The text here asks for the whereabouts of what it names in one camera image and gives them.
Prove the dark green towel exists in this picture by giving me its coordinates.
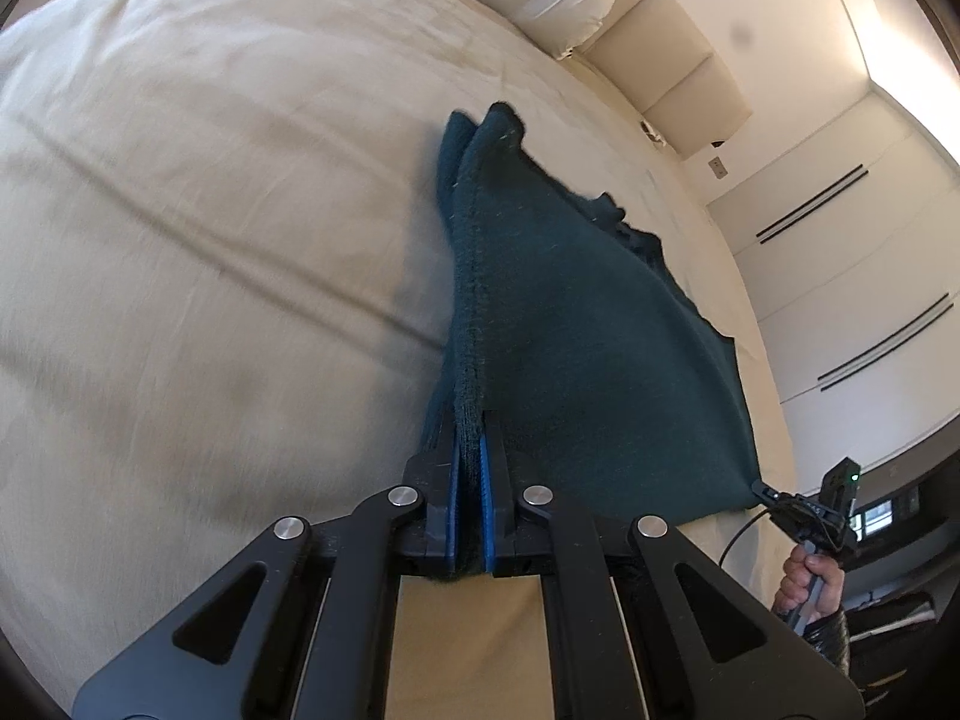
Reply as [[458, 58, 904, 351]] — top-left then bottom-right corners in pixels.
[[420, 101, 760, 584]]

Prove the white wardrobe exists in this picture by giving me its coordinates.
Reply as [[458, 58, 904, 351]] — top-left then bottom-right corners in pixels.
[[709, 88, 960, 482]]

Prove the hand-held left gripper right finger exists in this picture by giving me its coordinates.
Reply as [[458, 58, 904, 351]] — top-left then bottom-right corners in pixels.
[[480, 431, 868, 720]]

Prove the black cable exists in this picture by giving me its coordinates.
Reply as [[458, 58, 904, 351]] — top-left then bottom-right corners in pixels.
[[718, 506, 775, 565]]

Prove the person's right forearm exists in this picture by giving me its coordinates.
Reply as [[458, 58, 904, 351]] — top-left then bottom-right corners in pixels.
[[802, 600, 853, 672]]

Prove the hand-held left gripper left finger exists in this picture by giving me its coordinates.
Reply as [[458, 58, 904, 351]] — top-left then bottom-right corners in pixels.
[[71, 431, 461, 720]]

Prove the bed with beige cover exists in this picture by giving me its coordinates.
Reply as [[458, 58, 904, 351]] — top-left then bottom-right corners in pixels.
[[0, 0, 797, 720]]

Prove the person's right hand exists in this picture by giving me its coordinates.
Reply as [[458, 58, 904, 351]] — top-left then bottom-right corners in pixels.
[[772, 547, 847, 627]]

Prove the dark desk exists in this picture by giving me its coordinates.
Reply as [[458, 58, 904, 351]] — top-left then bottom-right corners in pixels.
[[846, 446, 960, 695]]

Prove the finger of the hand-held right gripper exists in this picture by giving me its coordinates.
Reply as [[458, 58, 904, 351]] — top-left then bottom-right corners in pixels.
[[751, 481, 797, 520]]

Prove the beige padded headboard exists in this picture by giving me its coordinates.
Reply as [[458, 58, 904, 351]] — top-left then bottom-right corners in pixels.
[[581, 0, 754, 160]]

